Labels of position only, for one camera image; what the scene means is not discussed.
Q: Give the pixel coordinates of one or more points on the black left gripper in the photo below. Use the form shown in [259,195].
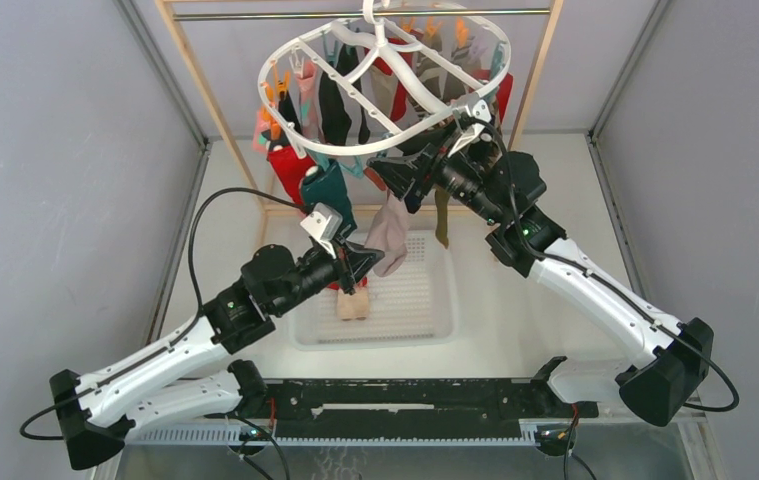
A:
[351,263]

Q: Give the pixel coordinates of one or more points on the white round clip hanger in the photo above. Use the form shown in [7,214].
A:
[465,43]

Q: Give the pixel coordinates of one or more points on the wooden hanging rack frame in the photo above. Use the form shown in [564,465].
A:
[380,47]

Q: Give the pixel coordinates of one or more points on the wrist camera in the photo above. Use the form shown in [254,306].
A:
[471,113]
[322,224]

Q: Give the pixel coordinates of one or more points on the pink patterned sock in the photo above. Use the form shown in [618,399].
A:
[294,96]

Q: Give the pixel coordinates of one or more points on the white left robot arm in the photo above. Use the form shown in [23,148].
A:
[192,372]

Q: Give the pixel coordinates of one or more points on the red and beige sock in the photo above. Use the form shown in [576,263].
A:
[355,306]

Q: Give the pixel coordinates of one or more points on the white plastic basket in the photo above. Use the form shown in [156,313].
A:
[416,305]

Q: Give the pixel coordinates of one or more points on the metal hanging rod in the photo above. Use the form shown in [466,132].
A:
[209,17]

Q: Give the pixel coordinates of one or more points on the red hanging sock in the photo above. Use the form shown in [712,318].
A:
[290,169]

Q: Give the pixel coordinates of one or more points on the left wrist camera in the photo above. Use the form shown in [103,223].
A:
[322,224]

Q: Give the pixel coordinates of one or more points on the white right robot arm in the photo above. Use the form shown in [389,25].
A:
[663,359]

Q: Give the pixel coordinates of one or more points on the brown striped sock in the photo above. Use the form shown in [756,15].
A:
[437,79]

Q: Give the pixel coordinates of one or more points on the dark teal sock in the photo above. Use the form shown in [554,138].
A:
[327,186]

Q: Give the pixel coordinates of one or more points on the grey mauve sock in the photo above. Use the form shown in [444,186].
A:
[388,233]

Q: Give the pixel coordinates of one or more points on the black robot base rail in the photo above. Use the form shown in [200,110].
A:
[397,410]

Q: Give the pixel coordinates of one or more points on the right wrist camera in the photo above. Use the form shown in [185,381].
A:
[471,113]

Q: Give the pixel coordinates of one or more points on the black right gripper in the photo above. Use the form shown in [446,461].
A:
[401,173]

